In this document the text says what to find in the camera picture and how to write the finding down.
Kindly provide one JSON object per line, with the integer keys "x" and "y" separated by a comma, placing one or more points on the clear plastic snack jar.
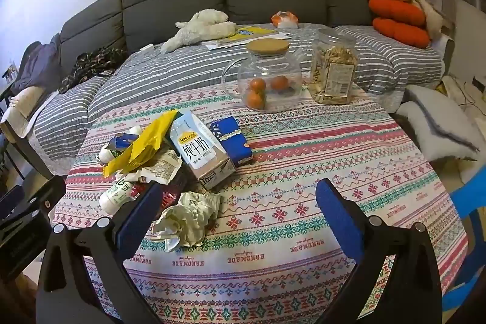
{"x": 334, "y": 69}

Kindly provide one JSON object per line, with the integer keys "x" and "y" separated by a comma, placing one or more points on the small white bottle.
{"x": 110, "y": 151}

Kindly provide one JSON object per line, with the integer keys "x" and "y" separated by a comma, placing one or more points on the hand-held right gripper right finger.
{"x": 338, "y": 217}

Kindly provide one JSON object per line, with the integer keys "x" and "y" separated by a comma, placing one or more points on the blue plastic stool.
{"x": 469, "y": 202}

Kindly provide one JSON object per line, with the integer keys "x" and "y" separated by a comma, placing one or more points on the white wrapper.
{"x": 159, "y": 166}

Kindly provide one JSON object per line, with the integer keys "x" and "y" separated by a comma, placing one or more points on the white plush dog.
{"x": 201, "y": 28}

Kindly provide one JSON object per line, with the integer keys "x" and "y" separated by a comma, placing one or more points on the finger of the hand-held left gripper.
{"x": 41, "y": 195}

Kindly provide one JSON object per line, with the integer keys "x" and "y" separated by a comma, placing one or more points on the yellow wrapper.
{"x": 148, "y": 145}

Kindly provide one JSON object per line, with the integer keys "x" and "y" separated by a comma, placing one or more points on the orange fruit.
{"x": 258, "y": 85}
{"x": 280, "y": 82}
{"x": 255, "y": 100}

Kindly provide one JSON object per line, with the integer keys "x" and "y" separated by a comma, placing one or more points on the grey striped blanket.
{"x": 190, "y": 81}

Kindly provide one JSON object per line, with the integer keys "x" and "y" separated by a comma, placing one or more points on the milk carton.
{"x": 201, "y": 153}

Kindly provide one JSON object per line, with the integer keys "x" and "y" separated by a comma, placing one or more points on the glass jar with wooden lid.
{"x": 265, "y": 58}

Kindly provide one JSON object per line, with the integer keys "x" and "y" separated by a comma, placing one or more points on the orange pillow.
{"x": 396, "y": 11}
{"x": 400, "y": 31}

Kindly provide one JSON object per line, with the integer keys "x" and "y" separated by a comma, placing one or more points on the yellow booklet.
{"x": 246, "y": 33}

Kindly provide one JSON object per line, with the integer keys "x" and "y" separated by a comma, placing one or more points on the paper tissue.
{"x": 190, "y": 219}

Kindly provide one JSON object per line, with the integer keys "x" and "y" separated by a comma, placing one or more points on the patterned tablecloth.
{"x": 303, "y": 164}

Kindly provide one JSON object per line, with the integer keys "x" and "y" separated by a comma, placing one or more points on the blue box with lace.
{"x": 231, "y": 140}

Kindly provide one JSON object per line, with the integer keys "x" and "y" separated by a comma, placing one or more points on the red wrapper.
{"x": 167, "y": 197}

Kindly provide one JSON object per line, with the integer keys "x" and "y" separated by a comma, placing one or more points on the plaid shirt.
{"x": 95, "y": 64}

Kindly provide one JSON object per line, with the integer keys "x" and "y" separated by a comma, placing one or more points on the beige towel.
{"x": 21, "y": 104}

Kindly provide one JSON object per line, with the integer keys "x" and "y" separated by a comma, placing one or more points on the purple jacket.
{"x": 38, "y": 66}

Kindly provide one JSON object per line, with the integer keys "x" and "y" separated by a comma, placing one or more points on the grey cushion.
{"x": 436, "y": 119}

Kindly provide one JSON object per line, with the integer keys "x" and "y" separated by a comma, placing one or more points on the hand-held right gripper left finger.
{"x": 140, "y": 217}

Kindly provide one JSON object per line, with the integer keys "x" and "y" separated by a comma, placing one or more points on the white green bottle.
{"x": 114, "y": 195}

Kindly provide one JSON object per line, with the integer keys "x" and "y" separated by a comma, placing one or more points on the orange plastic bag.
{"x": 284, "y": 19}

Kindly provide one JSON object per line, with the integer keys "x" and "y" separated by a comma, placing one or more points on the white paper sheets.
{"x": 279, "y": 36}

